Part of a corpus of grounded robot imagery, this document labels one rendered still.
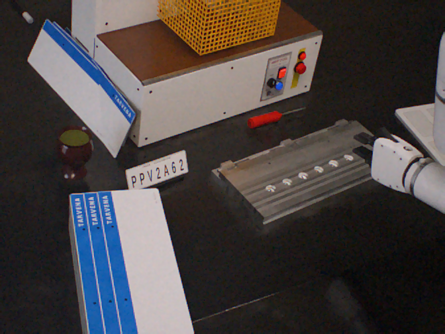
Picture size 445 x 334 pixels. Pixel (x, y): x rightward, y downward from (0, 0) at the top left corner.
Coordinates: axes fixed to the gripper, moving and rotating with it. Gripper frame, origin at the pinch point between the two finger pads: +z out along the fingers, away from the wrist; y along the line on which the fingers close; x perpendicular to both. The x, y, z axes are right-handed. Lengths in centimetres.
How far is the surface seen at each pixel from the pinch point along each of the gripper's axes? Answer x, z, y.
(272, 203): -17.6, 9.6, 13.7
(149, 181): -37.2, 30.2, 10.9
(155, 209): -45.9, 13.8, 6.4
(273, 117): 4.4, 36.3, 9.4
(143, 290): -59, -3, 10
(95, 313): -70, -4, 11
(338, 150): 9.5, 16.9, 12.0
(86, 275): -67, 5, 9
